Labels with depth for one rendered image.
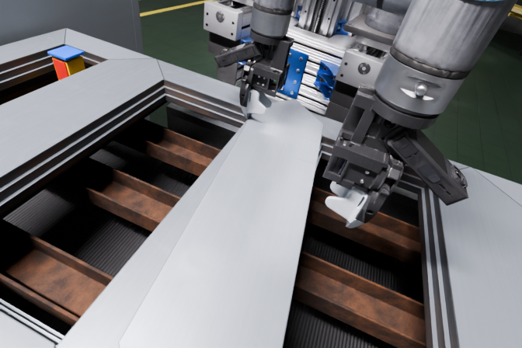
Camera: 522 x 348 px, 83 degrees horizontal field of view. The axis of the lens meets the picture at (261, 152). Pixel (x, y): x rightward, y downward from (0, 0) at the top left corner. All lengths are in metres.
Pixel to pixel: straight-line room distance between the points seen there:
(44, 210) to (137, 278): 0.58
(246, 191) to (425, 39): 0.37
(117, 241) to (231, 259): 0.47
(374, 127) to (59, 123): 0.59
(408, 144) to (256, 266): 0.26
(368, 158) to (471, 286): 0.31
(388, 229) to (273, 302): 0.48
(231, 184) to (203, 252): 0.14
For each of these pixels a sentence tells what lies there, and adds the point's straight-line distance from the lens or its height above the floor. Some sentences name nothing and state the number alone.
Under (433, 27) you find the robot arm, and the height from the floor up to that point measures 1.21.
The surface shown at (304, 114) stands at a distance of 0.78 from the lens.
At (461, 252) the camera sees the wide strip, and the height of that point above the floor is 0.87.
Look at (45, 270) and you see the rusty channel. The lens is 0.72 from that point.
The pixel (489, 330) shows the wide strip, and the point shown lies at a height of 0.87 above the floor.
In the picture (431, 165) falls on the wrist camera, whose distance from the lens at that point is 0.37.
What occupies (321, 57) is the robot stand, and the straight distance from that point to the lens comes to 1.06.
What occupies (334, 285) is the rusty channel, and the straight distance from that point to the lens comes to 0.70.
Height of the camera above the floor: 1.26
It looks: 40 degrees down
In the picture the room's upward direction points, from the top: 12 degrees clockwise
